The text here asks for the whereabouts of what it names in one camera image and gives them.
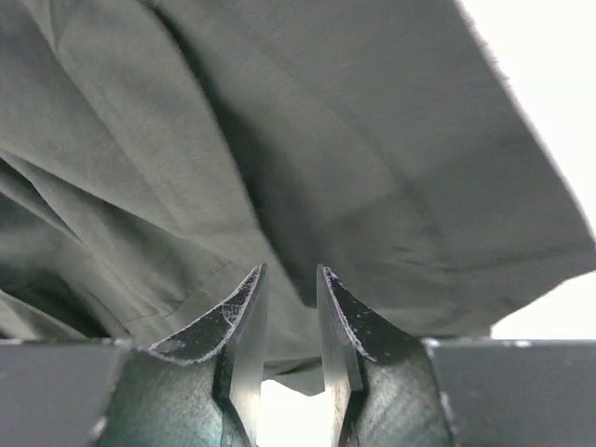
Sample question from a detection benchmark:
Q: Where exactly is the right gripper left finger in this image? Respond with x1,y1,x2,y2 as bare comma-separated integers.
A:
1,265,267,446

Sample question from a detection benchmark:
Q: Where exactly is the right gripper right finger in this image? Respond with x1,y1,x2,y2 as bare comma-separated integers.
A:
317,266,595,447

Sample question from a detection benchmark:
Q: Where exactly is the black long sleeve shirt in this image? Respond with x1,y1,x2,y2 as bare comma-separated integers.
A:
1,1,595,395

